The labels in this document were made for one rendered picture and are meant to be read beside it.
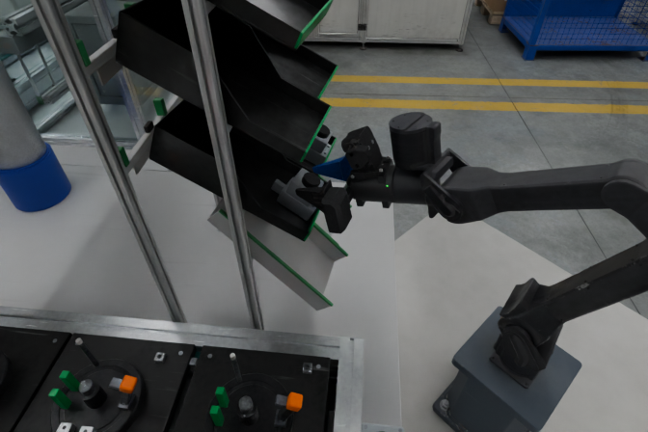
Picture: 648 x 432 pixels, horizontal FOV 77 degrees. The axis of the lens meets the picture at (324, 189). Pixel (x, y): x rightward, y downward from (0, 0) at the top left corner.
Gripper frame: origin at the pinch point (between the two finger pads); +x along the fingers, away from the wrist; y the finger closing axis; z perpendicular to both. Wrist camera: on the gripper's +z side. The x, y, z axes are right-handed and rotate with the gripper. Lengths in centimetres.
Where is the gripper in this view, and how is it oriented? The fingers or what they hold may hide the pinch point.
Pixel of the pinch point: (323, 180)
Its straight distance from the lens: 66.3
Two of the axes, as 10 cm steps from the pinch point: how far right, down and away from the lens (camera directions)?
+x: -9.0, -0.5, 4.3
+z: -2.1, -8.3, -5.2
